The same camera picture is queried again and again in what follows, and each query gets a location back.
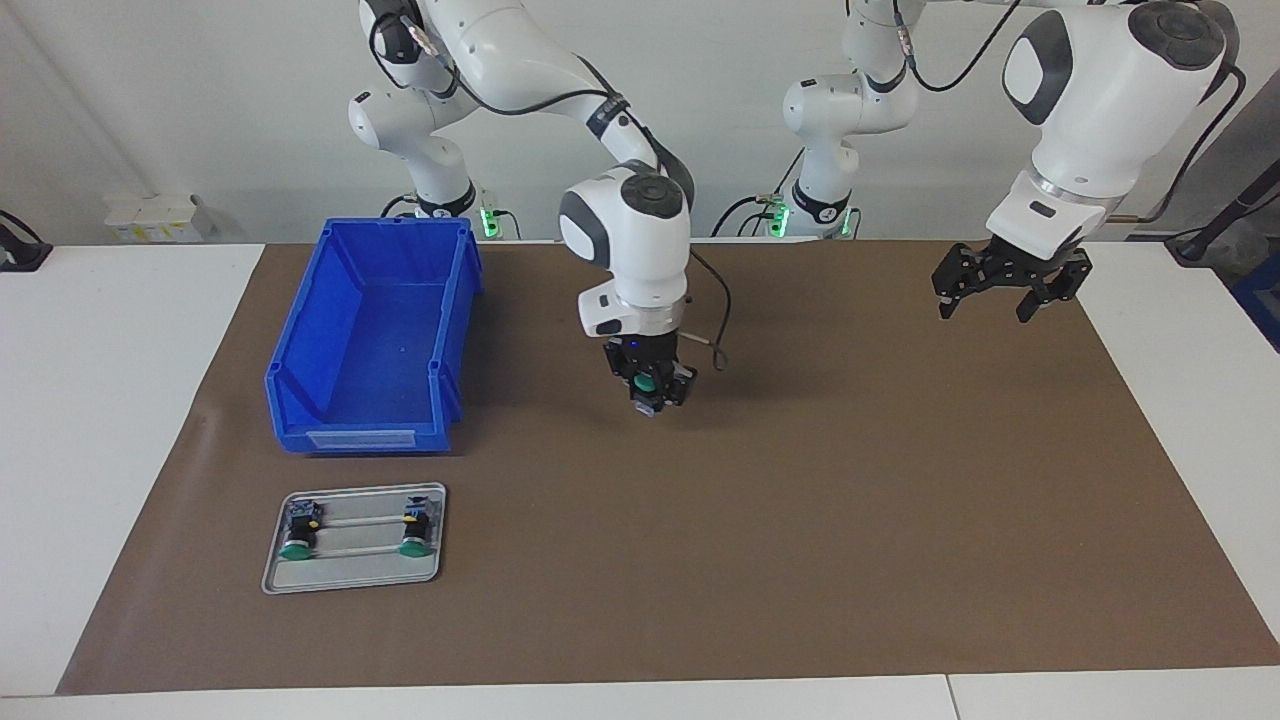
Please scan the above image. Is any green push button switch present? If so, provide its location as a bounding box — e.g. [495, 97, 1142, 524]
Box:
[279, 500, 323, 561]
[630, 370, 669, 418]
[398, 495, 437, 557]

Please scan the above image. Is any blue plastic storage bin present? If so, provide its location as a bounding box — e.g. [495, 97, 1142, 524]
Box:
[264, 217, 485, 456]

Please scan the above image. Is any white wall socket box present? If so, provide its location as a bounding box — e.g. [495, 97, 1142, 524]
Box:
[105, 195, 216, 244]

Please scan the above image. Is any brown table mat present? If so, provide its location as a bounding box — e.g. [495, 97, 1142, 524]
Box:
[55, 238, 1280, 696]

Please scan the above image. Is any black clamp mount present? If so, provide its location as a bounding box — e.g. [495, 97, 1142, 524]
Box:
[0, 210, 53, 273]

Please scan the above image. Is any black base cable bundle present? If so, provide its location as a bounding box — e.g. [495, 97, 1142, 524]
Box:
[712, 150, 806, 238]

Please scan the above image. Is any blue crate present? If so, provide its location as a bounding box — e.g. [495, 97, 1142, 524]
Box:
[1232, 250, 1280, 353]

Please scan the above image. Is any black stand pole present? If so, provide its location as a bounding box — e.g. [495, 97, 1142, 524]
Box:
[1165, 160, 1280, 266]

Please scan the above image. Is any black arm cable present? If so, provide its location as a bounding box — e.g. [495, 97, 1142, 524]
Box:
[890, 0, 1247, 223]
[368, 0, 733, 373]

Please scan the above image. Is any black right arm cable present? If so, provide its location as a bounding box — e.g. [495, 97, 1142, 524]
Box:
[368, 0, 733, 373]

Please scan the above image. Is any silver metal tray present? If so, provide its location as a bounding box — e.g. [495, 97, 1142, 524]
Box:
[262, 482, 448, 595]

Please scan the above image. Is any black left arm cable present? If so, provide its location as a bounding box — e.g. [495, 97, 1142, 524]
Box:
[890, 0, 1247, 223]

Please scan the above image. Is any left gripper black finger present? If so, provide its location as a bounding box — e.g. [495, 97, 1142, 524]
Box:
[932, 243, 996, 321]
[1016, 250, 1093, 324]

